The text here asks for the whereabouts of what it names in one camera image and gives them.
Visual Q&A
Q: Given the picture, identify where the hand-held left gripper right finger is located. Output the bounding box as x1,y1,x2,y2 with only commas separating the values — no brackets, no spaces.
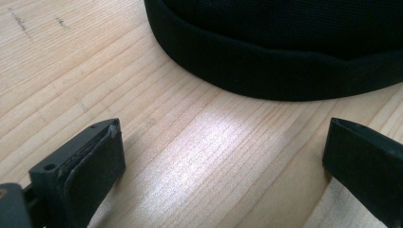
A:
321,117,403,228

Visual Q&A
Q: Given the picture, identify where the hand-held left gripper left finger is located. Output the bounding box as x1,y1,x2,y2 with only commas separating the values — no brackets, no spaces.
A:
28,118,126,228

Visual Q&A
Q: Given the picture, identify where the black knit beanie hat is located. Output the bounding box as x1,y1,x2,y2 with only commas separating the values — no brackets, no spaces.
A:
144,0,403,103

